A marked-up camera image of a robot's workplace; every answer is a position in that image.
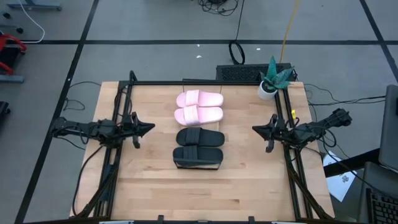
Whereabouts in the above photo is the red metal cart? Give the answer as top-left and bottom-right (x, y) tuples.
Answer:
(0, 32), (27, 75)

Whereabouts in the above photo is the yellow cable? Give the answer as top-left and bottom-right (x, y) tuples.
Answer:
(279, 0), (302, 64)

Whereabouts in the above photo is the black aluminium table frame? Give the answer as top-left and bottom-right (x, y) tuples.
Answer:
(70, 70), (335, 224)

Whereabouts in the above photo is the grey side desk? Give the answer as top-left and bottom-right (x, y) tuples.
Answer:
(356, 161), (398, 224)

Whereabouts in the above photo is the tangled black cable bundle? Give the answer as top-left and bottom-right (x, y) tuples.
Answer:
(198, 0), (240, 16)

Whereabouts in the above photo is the grey desk foot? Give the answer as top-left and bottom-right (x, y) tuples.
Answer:
(0, 74), (25, 84)
(6, 0), (62, 11)

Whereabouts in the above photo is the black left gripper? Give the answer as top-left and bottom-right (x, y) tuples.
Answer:
(123, 111), (155, 149)

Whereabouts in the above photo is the grey computer monitor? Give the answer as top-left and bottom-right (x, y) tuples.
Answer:
(377, 84), (398, 174)

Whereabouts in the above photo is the black slide sandal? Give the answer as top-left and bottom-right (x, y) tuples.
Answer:
(175, 126), (225, 147)
(172, 145), (224, 166)

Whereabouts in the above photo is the black desk bar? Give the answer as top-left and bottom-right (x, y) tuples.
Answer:
(323, 148), (382, 178)

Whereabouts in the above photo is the white cable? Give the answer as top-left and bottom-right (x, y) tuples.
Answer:
(17, 0), (46, 44)

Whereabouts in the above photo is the pink foam slide sandal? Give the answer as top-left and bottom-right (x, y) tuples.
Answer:
(174, 105), (224, 126)
(176, 89), (224, 108)

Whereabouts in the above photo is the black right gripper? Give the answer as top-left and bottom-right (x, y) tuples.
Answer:
(252, 113), (289, 153)

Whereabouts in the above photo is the black keyboard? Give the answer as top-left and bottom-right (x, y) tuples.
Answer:
(216, 63), (295, 83)
(366, 187), (398, 224)

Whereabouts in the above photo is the white paper sheet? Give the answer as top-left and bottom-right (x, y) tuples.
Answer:
(322, 151), (358, 202)

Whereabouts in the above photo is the black frame wooden shelf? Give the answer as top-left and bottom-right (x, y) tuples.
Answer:
(173, 78), (225, 170)

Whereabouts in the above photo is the green plant in white pot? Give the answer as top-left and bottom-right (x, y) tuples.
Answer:
(257, 55), (295, 101)

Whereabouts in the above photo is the coiled black cable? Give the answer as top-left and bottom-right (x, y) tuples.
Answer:
(228, 0), (246, 65)

